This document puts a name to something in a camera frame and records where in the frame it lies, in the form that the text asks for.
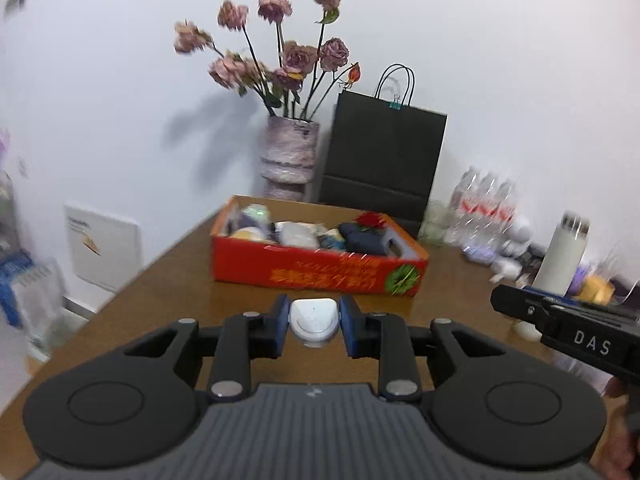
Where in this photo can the blue and white box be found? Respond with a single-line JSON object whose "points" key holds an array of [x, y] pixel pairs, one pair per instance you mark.
{"points": [[25, 295]]}

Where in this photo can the black paper bag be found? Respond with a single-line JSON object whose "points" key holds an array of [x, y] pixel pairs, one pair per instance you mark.
{"points": [[385, 160]]}

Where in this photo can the white earbuds case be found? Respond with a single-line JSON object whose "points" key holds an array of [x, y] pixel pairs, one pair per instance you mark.
{"points": [[314, 317]]}

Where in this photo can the clear water bottle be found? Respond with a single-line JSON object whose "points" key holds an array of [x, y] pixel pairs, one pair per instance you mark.
{"points": [[462, 205], [505, 207], [484, 207]]}

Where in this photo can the white wall panel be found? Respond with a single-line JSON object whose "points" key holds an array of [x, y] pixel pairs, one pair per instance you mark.
{"points": [[102, 250]]}

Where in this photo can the red cardboard box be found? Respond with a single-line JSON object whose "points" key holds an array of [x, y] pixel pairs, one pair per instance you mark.
{"points": [[310, 272]]}

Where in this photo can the purple foil packet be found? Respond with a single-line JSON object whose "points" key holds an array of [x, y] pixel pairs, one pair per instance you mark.
{"points": [[480, 252]]}

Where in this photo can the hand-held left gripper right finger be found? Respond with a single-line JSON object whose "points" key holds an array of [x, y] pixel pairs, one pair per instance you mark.
{"points": [[348, 325]]}

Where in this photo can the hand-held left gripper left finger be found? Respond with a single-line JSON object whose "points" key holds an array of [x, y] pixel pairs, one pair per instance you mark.
{"points": [[281, 317]]}

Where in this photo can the blue snack packet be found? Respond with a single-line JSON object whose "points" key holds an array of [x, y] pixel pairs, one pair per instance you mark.
{"points": [[331, 241]]}

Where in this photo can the iridescent ball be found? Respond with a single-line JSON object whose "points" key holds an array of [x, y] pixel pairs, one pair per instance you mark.
{"points": [[257, 214]]}

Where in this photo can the white charger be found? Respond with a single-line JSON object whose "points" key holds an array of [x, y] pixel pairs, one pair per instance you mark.
{"points": [[507, 270]]}

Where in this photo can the red fuzzy ornament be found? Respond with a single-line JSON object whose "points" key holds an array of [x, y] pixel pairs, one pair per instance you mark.
{"points": [[370, 220]]}

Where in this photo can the white thermos bottle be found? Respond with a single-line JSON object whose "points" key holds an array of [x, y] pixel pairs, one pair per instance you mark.
{"points": [[560, 255]]}

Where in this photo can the pale yellow item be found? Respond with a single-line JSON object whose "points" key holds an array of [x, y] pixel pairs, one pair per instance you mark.
{"points": [[247, 233]]}

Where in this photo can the yellow pouch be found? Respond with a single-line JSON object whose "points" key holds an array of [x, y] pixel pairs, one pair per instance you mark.
{"points": [[597, 290]]}

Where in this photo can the clear glass jar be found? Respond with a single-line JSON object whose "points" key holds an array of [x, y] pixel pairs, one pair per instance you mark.
{"points": [[434, 225]]}

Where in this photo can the purple pouch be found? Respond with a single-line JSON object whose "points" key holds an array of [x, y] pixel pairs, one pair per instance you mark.
{"points": [[241, 221]]}

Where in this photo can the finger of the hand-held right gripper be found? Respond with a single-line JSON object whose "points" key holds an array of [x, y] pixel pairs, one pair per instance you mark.
{"points": [[517, 306], [575, 302]]}

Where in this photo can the person's right hand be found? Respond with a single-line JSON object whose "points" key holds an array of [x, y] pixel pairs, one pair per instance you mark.
{"points": [[630, 435]]}

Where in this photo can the green binder clip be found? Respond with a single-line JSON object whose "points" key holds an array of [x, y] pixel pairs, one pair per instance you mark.
{"points": [[395, 105]]}

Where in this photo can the navy blue pouch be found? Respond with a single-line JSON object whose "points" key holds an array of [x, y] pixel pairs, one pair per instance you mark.
{"points": [[362, 241]]}

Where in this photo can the white astronaut figure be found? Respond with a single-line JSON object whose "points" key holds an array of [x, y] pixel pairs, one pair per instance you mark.
{"points": [[517, 235]]}

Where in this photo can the dried pink roses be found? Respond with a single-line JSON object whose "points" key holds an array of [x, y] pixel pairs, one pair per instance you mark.
{"points": [[295, 55]]}

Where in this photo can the mottled pink ceramic vase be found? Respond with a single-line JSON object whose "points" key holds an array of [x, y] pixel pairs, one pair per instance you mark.
{"points": [[290, 157]]}

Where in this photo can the wooden desktop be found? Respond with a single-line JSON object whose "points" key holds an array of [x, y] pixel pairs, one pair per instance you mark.
{"points": [[175, 300]]}

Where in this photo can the white plastic tissue pack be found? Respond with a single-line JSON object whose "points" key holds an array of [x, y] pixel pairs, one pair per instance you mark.
{"points": [[297, 235]]}

